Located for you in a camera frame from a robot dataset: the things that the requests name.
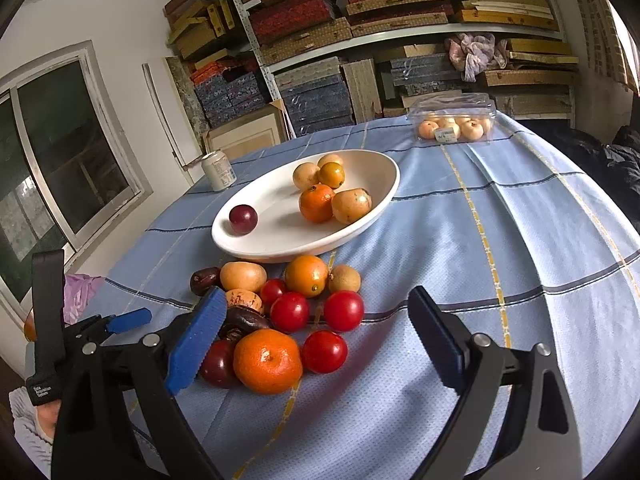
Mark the small brownish kiwi-like fruit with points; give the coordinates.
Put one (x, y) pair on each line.
(344, 278)

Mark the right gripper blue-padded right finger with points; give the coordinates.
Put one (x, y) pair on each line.
(443, 336)

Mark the orange-yellow round persimmon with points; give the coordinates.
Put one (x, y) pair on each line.
(307, 275)

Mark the dark purple plum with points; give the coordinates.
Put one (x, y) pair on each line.
(243, 219)

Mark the speckled orange-brown fruit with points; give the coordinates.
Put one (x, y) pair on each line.
(244, 298)

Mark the person's left hand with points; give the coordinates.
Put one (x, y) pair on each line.
(47, 418)

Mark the clear plastic fruit clamshell box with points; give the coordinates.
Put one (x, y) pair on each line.
(466, 118)

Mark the white metal storage shelf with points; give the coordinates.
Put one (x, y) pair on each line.
(335, 63)

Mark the dark purple mangosteen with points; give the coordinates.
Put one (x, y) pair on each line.
(240, 322)

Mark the white drink can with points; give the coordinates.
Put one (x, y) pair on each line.
(218, 170)

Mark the dark maroon plum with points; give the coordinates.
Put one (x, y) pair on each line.
(217, 366)

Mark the white oval ceramic plate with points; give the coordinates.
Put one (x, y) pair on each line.
(272, 219)

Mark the framed picture leaning on shelf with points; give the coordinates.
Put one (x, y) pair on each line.
(256, 131)

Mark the window with white frame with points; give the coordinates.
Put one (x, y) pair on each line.
(68, 173)

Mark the large yellow-orange pear-like fruit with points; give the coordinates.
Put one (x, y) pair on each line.
(351, 205)

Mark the small orange round fruit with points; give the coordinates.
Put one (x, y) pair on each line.
(332, 174)

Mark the orange mandarin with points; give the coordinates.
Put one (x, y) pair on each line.
(267, 362)
(315, 204)

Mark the small pale yellow fruit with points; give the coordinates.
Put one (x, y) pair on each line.
(332, 157)

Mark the yellow oblong fruit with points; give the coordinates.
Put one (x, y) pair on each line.
(242, 275)

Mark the small red cherry tomato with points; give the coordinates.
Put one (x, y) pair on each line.
(271, 291)

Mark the red cherry tomato front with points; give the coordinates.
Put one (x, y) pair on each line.
(324, 352)

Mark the purple plastic bag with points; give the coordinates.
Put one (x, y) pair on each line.
(79, 289)

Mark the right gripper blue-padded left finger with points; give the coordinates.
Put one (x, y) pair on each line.
(187, 354)

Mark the pink crumpled cloth on shelf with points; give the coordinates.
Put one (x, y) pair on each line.
(473, 54)

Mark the dark clothing pile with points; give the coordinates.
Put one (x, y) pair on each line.
(614, 166)

